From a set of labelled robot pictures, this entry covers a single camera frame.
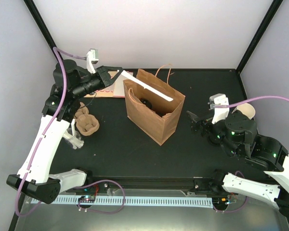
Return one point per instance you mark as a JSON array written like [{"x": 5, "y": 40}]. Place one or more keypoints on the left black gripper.
[{"x": 105, "y": 77}]

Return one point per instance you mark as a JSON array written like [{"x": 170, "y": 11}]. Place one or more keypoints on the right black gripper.
[{"x": 195, "y": 123}]

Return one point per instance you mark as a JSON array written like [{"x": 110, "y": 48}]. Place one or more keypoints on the white plastic utensil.
[{"x": 144, "y": 85}]

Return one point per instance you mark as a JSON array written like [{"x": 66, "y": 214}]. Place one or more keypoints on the brown paper bag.
[{"x": 161, "y": 121}]

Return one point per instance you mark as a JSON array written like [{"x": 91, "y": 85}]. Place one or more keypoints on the brown pulp cup carrier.
[{"x": 86, "y": 123}]

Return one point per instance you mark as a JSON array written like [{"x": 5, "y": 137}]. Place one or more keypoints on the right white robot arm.
[{"x": 270, "y": 157}]

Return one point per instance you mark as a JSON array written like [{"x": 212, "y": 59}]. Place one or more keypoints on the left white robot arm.
[{"x": 33, "y": 178}]

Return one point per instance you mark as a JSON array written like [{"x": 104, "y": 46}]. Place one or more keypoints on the printed orange paper bag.
[{"x": 116, "y": 90}]

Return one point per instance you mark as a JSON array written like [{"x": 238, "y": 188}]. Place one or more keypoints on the stack of white paper cups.
[{"x": 248, "y": 110}]

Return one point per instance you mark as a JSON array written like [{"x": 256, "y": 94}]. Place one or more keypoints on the white plastic cutlery bundle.
[{"x": 75, "y": 141}]

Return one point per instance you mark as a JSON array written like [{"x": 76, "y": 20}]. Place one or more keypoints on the perforated white metal rail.
[{"x": 135, "y": 201}]

